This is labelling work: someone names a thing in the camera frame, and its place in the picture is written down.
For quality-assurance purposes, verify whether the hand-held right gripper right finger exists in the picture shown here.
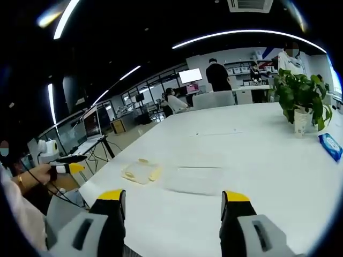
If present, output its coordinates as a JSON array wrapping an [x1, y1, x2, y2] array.
[[219, 190, 304, 257]]

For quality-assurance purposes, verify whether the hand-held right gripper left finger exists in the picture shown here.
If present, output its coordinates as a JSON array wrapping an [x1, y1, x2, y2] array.
[[45, 188, 126, 257]]

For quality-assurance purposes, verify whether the person's left hand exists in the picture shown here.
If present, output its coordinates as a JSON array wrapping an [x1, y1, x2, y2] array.
[[31, 163, 54, 186]]

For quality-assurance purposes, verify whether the white side table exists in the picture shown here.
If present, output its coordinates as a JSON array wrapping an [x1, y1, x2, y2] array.
[[64, 133, 116, 172]]

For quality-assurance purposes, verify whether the person's blue jeans leg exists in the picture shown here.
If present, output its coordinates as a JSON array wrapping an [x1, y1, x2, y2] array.
[[56, 188, 91, 210]]

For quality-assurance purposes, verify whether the open laptop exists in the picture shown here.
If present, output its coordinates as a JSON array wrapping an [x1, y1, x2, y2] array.
[[72, 105, 106, 155]]

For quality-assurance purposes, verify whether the white ceiling light strip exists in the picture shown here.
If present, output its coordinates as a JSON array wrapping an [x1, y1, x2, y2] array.
[[92, 89, 110, 105], [47, 82, 57, 125], [171, 29, 328, 55], [53, 0, 81, 40], [117, 65, 142, 81]]

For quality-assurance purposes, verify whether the cardboard box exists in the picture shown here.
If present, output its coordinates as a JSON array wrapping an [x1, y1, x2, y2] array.
[[110, 118, 127, 135]]

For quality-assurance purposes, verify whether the clear lid with yellow clips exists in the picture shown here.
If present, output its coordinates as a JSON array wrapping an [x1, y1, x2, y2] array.
[[120, 158, 162, 185]]

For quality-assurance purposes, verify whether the white plant pot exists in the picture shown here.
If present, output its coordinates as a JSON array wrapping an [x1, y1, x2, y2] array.
[[293, 107, 314, 139]]

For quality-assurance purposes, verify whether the blue wet wipes pack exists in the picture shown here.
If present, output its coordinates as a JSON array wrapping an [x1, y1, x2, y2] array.
[[318, 132, 343, 163]]

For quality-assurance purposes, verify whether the white office chair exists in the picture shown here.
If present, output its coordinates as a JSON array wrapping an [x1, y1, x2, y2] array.
[[192, 90, 236, 111]]

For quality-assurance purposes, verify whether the white office desk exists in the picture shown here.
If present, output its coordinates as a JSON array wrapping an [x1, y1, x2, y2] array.
[[230, 83, 272, 105]]

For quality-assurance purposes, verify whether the bright white monitor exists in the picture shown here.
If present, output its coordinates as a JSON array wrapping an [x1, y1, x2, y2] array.
[[178, 67, 203, 85]]

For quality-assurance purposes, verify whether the green leafy plant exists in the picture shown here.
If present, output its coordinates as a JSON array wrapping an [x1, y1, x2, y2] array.
[[272, 67, 333, 132]]

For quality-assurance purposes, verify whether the white storage shelf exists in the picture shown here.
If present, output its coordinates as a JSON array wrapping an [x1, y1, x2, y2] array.
[[223, 59, 278, 80]]

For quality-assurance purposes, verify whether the ceiling air vent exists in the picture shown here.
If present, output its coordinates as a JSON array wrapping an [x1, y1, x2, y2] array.
[[227, 0, 274, 14]]

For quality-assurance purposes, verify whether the black cable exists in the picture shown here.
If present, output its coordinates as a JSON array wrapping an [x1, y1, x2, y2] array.
[[20, 160, 91, 209]]

